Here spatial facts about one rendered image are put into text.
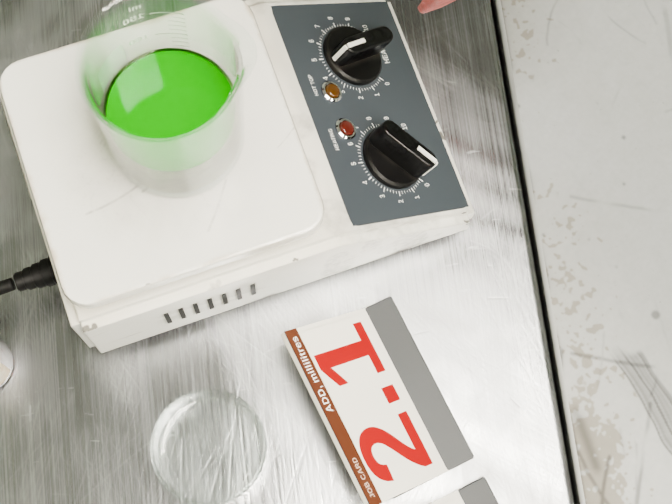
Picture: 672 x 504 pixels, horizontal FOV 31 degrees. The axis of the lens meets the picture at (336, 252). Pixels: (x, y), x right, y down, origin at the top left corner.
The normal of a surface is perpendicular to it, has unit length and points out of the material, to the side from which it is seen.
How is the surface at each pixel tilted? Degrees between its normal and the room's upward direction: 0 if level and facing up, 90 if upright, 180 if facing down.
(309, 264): 90
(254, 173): 0
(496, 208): 0
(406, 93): 30
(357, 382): 40
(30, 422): 0
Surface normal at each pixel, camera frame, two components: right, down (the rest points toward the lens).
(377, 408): 0.60, -0.47
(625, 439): 0.04, -0.25
